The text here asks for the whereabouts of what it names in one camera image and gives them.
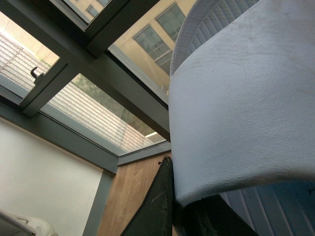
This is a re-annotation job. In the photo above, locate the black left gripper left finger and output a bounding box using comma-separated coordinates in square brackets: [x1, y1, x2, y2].
[121, 156, 174, 236]

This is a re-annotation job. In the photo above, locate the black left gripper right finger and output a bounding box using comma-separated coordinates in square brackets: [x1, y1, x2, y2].
[172, 195, 257, 236]

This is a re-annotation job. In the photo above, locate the white slide slipper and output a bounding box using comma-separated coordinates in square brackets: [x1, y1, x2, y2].
[168, 0, 315, 236]

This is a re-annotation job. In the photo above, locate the white appliance corner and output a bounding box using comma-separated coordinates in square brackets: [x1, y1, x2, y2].
[0, 209, 58, 236]

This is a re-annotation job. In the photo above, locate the black window handle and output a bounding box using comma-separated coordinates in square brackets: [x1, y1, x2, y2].
[31, 66, 45, 79]

